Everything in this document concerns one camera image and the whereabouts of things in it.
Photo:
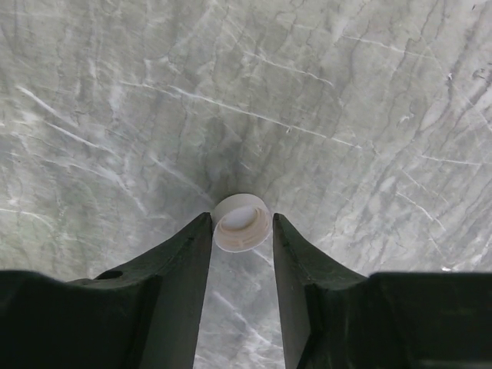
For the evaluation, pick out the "white bottle cap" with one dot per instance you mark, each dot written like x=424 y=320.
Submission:
x=241 y=222

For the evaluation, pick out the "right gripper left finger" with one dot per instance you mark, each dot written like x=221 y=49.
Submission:
x=141 y=314

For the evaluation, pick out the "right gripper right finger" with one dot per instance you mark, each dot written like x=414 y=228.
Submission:
x=333 y=317

